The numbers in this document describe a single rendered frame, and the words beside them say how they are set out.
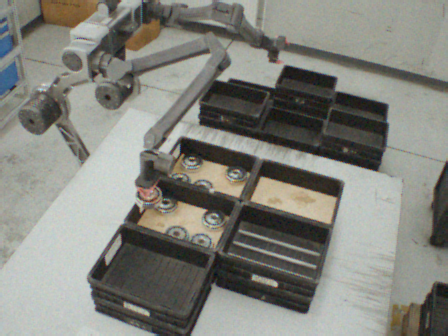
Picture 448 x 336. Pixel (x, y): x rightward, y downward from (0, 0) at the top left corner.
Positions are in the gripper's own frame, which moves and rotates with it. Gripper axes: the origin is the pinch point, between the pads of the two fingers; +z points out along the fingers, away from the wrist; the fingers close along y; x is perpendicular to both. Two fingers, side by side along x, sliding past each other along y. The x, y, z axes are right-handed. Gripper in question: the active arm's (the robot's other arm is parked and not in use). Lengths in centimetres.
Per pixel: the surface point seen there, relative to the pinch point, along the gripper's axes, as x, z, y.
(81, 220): 36, 36, 1
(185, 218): -11.2, 22.4, 11.7
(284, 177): -44, 19, 51
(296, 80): -20, 59, 194
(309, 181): -55, 17, 51
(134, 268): -3.4, 22.2, -20.6
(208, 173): -9.7, 22.9, 41.9
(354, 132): -70, 57, 151
